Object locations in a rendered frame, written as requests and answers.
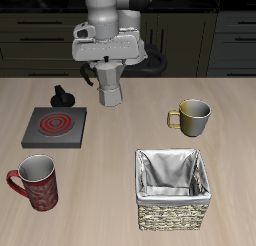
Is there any silver moka pot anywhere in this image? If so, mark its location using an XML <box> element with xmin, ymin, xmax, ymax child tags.
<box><xmin>79</xmin><ymin>55</ymin><xmax>127</xmax><ymax>108</ymax></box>

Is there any yellow and grey mug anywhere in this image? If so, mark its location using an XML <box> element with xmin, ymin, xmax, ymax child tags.
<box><xmin>166</xmin><ymin>98</ymin><xmax>213</xmax><ymax>138</ymax></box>

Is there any dark olive kitchen cupboard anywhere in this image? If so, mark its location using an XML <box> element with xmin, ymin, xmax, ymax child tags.
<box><xmin>0</xmin><ymin>10</ymin><xmax>218</xmax><ymax>79</ymax></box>

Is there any black round stove knob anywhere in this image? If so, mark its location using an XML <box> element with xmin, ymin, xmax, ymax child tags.
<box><xmin>50</xmin><ymin>84</ymin><xmax>76</xmax><ymax>108</ymax></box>

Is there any black kitchen countertop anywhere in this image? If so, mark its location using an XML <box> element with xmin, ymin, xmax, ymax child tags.
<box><xmin>0</xmin><ymin>0</ymin><xmax>256</xmax><ymax>14</ymax></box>

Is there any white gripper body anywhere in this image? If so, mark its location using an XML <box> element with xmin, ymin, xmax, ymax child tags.
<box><xmin>71</xmin><ymin>27</ymin><xmax>148</xmax><ymax>66</ymax></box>

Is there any red patterned mug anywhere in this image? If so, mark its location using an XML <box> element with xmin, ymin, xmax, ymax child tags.
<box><xmin>5</xmin><ymin>153</ymin><xmax>60</xmax><ymax>213</ymax></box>

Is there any wicker basket with white liner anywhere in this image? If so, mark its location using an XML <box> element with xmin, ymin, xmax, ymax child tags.
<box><xmin>134</xmin><ymin>148</ymin><xmax>212</xmax><ymax>232</ymax></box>

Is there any dark grey stove plate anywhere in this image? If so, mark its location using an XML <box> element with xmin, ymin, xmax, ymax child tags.
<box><xmin>20</xmin><ymin>106</ymin><xmax>88</xmax><ymax>150</ymax></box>

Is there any dark grey drawer cabinet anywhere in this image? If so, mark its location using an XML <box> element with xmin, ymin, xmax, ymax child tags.
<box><xmin>205</xmin><ymin>9</ymin><xmax>256</xmax><ymax>79</ymax></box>

